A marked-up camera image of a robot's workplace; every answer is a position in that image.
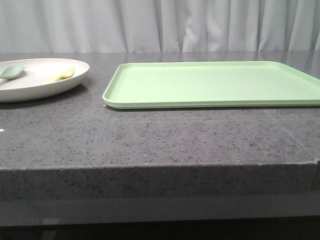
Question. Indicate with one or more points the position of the yellow plastic fork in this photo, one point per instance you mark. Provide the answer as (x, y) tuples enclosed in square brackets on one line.
[(67, 73)]

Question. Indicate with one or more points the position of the white round plate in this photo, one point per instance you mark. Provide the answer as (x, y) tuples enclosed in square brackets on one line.
[(32, 83)]

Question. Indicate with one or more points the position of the light green tray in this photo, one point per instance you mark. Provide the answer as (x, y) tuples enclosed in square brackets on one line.
[(167, 85)]

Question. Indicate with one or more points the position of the teal plastic spoon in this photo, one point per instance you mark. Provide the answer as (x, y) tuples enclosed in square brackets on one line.
[(12, 72)]

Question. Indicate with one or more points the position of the white curtain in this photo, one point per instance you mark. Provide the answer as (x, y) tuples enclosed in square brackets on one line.
[(155, 26)]

